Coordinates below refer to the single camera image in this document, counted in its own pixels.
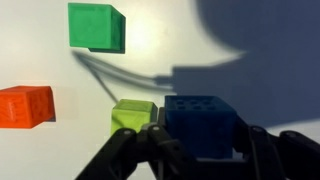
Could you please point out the green cube block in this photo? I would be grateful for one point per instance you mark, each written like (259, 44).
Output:
(95, 26)

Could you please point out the orange cube block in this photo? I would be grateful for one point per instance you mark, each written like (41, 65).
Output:
(25, 106)

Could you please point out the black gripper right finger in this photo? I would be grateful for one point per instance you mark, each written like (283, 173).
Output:
(286, 156)

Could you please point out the blue cube block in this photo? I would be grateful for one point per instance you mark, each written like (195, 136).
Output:
(200, 128)

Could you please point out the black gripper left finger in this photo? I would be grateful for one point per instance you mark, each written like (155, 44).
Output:
(140, 153)

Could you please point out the yellow cube block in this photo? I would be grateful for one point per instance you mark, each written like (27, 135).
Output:
(131, 115)

